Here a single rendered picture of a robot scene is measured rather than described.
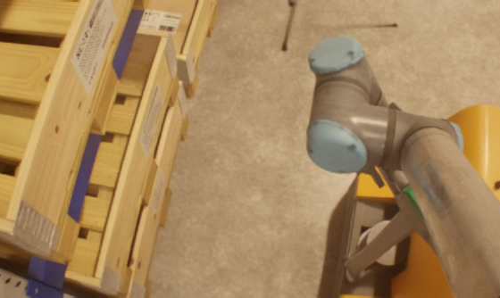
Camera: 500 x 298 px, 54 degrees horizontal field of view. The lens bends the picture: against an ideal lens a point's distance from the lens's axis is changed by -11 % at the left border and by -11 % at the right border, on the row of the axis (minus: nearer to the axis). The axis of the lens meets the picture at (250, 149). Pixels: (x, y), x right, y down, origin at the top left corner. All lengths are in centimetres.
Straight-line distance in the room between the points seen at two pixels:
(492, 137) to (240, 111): 131
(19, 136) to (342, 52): 73
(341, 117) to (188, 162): 179
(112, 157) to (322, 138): 108
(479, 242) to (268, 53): 237
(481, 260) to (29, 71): 109
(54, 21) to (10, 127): 29
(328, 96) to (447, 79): 211
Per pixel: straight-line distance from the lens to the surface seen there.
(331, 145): 76
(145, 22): 231
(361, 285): 211
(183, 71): 211
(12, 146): 122
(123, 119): 179
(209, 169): 249
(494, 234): 46
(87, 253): 168
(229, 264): 237
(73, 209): 135
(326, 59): 84
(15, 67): 131
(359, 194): 215
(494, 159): 173
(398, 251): 201
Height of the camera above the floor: 234
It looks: 68 degrees down
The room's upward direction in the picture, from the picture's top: straight up
